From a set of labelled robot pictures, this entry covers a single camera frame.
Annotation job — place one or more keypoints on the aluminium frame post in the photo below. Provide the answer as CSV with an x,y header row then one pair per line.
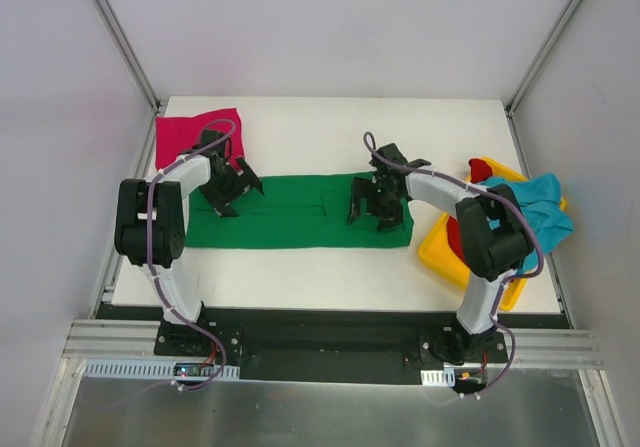
x,y
566,16
118,35

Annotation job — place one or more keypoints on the folded magenta t shirt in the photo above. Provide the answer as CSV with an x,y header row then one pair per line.
x,y
174,135

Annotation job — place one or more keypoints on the yellow plastic tray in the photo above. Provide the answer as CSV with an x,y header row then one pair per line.
x,y
434,252

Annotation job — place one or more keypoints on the teal t shirt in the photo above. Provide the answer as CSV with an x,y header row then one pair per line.
x,y
539,200

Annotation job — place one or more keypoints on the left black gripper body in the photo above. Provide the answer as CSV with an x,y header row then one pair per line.
x,y
236,190

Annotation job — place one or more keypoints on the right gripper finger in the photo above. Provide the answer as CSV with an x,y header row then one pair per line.
x,y
359,198
387,223

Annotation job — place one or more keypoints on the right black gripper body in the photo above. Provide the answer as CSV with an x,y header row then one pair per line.
x,y
373,203

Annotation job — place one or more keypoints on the left aluminium frame post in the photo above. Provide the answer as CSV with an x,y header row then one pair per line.
x,y
118,35

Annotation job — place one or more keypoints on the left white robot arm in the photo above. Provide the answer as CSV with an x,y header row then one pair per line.
x,y
152,218

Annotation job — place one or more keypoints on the red t shirt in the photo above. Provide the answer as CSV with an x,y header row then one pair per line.
x,y
480,171

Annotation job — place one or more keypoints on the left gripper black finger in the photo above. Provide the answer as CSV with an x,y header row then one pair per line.
x,y
224,210
247,179

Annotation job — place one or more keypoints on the green t shirt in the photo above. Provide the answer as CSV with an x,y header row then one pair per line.
x,y
295,212

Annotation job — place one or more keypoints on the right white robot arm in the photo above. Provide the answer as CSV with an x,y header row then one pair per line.
x,y
495,237

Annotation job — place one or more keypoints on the right aluminium frame post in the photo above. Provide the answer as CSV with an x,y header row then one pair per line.
x,y
566,16

